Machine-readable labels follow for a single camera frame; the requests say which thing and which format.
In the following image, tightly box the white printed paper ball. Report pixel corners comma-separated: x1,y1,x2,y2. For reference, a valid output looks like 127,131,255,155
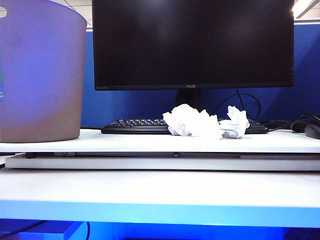
218,105,251,140

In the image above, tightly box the black Logitech keyboard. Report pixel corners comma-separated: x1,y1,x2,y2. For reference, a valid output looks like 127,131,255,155
100,118,269,135

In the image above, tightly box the blue office partition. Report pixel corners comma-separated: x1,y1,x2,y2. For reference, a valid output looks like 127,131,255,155
80,21,320,131

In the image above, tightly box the black monitor stand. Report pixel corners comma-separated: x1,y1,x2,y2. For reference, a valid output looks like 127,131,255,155
176,89,202,111

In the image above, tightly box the white keyboard tray board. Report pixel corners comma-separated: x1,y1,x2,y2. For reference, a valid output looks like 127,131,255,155
4,154,320,172

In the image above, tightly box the black ASUS monitor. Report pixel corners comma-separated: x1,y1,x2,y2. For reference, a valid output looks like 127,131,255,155
91,0,295,92

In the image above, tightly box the white box under table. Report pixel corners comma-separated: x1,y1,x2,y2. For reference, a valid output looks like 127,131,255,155
62,221,87,240

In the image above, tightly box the black computer mouse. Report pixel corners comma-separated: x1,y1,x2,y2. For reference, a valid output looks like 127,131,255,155
304,123,320,140

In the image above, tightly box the white ceiling light panel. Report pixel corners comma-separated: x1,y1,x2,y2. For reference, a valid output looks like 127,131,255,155
291,0,320,20

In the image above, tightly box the thin black monitor cable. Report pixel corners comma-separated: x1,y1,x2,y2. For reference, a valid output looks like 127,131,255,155
212,87,261,122

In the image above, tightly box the thick black cable bundle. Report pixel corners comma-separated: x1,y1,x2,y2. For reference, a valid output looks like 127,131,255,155
261,113,320,133

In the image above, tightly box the black cable under table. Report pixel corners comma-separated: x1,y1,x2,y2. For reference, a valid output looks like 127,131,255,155
0,221,47,238

